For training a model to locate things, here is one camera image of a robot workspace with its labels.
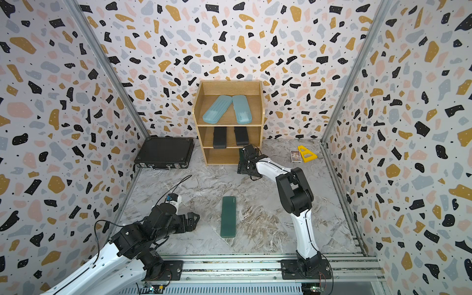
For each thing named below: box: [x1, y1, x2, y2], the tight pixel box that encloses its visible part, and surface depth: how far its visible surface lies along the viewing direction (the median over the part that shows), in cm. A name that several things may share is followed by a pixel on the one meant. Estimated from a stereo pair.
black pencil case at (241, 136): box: [234, 126, 249, 146], surface depth 102 cm
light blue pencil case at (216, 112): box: [202, 94, 233, 125], surface depth 90 cm
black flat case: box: [133, 137, 195, 171], surface depth 108 cm
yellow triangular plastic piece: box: [297, 145, 318, 163], surface depth 116 cm
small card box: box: [290, 150, 302, 164], surface depth 115 cm
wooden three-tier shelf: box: [192, 80, 265, 166], surface depth 98 cm
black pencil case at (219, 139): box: [212, 126, 227, 150], surface depth 99 cm
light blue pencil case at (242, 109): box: [231, 95, 253, 125], surface depth 92 cm
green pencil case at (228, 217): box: [220, 196, 237, 239], surface depth 89 cm
